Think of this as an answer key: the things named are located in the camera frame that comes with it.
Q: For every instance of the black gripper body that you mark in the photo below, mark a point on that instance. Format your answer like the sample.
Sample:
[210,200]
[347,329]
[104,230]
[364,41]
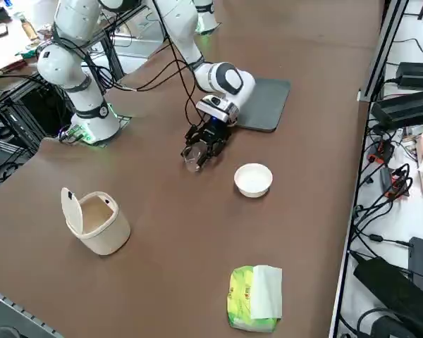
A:
[215,130]

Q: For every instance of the clear glass measuring cup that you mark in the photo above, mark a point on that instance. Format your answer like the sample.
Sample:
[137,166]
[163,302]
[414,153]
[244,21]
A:
[194,167]

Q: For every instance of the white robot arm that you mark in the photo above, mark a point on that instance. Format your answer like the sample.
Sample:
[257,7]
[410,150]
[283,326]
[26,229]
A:
[206,17]
[67,21]

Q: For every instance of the white bowl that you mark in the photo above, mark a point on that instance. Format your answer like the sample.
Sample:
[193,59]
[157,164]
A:
[254,179]

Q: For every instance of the dark grey tray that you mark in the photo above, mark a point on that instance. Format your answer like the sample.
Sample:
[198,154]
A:
[268,105]

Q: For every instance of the cream trash can with lid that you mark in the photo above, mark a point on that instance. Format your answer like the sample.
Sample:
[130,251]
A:
[105,236]

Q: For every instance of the green tissue pack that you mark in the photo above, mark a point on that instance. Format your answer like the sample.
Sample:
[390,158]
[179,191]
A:
[239,299]

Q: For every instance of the long black box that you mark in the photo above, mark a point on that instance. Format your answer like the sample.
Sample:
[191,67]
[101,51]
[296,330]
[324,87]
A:
[405,109]

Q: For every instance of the amber bottle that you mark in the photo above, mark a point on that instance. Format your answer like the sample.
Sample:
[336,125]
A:
[30,30]

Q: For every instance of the black power brick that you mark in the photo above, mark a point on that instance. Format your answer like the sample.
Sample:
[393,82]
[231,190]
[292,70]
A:
[419,74]

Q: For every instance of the large black power adapter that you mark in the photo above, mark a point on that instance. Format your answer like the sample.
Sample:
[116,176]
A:
[384,281]

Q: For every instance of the aluminium frame rail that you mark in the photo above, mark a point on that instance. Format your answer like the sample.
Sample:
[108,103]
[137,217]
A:
[384,53]

